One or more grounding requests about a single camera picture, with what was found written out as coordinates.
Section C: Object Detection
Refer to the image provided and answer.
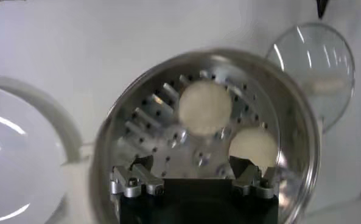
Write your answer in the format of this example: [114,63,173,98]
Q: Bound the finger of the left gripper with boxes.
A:
[315,0,330,19]

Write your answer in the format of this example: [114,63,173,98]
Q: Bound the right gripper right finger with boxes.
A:
[228,155,280,200]

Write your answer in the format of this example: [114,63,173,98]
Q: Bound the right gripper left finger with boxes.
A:
[109,155,165,199]

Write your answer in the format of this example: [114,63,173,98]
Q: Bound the white steamed baozi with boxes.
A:
[228,126,279,177]
[178,80,233,136]

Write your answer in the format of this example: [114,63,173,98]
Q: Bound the round glass lid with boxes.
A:
[265,21,356,134]

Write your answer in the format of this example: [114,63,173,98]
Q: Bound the steel steamer basket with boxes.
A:
[88,47,321,224]

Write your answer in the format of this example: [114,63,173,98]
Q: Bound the white round plate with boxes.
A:
[0,74,84,224]

